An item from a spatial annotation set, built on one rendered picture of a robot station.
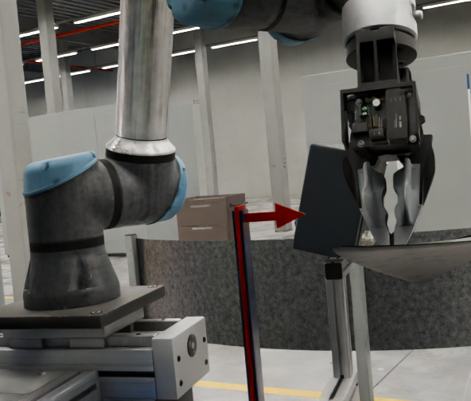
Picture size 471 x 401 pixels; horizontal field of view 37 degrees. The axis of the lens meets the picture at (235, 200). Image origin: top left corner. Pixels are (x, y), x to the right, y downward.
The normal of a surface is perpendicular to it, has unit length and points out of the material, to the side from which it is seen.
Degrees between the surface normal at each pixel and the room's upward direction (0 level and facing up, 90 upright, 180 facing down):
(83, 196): 90
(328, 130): 90
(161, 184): 103
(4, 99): 90
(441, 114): 90
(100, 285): 73
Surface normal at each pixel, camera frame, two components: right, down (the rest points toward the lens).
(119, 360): -0.31, 0.07
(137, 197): 0.61, 0.18
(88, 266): 0.61, -0.32
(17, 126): 0.86, -0.05
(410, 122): -0.32, -0.22
